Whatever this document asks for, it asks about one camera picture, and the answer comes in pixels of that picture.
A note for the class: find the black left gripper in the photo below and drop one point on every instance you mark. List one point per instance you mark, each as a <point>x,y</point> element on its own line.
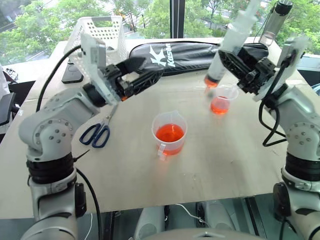
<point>117,82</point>

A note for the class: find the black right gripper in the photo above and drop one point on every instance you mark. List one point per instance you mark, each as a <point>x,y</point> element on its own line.
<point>260,76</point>

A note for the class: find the large clear plastic syringe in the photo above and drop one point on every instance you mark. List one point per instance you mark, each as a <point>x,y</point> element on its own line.
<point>236,35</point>

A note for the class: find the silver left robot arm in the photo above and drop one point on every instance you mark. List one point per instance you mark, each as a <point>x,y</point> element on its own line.
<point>57,107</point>

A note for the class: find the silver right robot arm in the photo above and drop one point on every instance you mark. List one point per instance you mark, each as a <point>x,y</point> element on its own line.
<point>302,112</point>

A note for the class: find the small clear plastic cup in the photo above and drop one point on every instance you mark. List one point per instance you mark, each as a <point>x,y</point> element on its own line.
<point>220,106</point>

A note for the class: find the white perforated plastic basket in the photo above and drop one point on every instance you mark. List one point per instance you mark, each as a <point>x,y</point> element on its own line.
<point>110,32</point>

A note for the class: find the clear bottle with black cap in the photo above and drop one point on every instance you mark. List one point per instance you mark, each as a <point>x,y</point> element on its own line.
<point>276,22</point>

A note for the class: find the black bag with white print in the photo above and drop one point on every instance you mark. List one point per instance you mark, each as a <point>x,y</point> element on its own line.
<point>190,56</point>

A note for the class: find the black smartphone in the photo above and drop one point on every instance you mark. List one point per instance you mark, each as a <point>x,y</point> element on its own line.
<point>71,75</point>

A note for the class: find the black zip tie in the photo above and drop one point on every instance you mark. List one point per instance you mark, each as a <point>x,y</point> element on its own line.
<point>81,155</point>

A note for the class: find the black rimmed glasses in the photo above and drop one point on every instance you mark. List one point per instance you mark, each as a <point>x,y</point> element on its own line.
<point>11,72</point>

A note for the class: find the black chair part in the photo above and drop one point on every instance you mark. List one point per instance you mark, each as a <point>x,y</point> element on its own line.
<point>6,107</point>

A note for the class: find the grey rounded robot leg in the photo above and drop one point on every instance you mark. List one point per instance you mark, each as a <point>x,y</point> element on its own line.
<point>150,220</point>
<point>218,212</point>

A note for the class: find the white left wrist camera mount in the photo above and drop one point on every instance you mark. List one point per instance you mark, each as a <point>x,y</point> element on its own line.
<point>96,60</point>

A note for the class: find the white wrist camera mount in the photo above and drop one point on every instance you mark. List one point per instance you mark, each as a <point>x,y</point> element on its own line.
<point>290,57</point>
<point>96,60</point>

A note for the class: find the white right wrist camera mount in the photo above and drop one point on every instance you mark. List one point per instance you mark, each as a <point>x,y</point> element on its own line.
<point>290,57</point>

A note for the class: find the black window frame post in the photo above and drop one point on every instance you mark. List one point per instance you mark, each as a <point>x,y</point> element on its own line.
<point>177,17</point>

